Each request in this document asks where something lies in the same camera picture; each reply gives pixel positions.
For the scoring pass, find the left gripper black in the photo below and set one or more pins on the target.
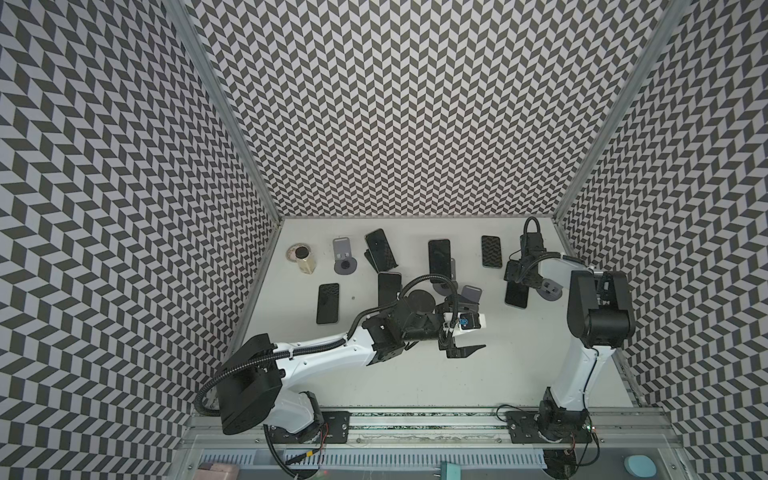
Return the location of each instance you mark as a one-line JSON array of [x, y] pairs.
[[450, 347]]

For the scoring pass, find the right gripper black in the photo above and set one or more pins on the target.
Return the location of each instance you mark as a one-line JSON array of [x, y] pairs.
[[529, 264]]

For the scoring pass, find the grey round stand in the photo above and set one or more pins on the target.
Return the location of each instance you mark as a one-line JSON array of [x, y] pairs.
[[443, 288], [344, 262], [470, 297], [550, 290]]

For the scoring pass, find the teal phone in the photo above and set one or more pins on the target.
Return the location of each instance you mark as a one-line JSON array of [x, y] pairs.
[[491, 252], [380, 248]]

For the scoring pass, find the purple edged phone black stand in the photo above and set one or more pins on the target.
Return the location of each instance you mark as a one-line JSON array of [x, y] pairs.
[[389, 287]]

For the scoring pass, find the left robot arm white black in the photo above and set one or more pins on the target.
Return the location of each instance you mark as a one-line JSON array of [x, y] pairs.
[[256, 385]]

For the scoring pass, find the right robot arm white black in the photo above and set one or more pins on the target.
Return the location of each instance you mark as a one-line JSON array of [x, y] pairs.
[[599, 318]]

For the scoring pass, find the teal phone on black stand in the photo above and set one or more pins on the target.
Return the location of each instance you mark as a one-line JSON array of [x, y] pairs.
[[380, 248]]

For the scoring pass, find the spice jar with black lid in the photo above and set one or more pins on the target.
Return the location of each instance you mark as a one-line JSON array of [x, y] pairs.
[[301, 254]]

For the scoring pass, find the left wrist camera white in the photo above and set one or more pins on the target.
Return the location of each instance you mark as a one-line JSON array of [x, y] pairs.
[[469, 322]]

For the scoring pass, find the metal base rail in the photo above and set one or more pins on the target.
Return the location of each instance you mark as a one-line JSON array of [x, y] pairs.
[[422, 439]]

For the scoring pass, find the silver aluminium corner post right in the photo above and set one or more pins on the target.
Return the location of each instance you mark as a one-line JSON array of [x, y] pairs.
[[670, 19]]

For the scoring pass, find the silver aluminium corner post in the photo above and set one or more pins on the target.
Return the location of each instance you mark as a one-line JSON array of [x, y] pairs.
[[178, 14], [670, 19]]

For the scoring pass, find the silver aluminium corner post left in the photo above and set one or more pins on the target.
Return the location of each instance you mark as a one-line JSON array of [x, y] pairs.
[[178, 14]]

